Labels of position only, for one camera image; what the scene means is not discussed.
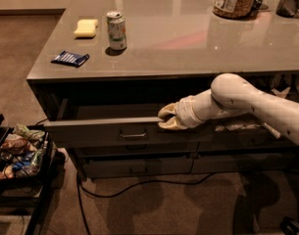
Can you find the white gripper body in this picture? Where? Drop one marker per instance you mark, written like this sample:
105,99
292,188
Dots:
188,114

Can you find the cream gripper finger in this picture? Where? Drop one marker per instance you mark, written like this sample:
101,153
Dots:
169,109
172,124

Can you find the grey drawer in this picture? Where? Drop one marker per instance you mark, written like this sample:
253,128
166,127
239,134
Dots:
242,140
141,167
116,125
245,162
140,149

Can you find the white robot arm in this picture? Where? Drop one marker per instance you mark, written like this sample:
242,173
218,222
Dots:
231,95

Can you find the grey counter cabinet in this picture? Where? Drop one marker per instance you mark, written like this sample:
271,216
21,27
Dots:
174,48

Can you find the green white soda can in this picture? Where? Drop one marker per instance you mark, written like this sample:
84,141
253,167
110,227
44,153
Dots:
116,30

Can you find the blue snack bar wrapper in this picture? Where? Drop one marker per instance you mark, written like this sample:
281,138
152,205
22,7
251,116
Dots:
70,59

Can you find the large jar of nuts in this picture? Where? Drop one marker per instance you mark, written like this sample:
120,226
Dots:
232,9

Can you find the yellow sponge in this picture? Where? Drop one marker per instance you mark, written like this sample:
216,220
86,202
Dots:
86,28

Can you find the black tray of snacks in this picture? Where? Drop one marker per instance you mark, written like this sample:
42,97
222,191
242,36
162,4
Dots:
24,152

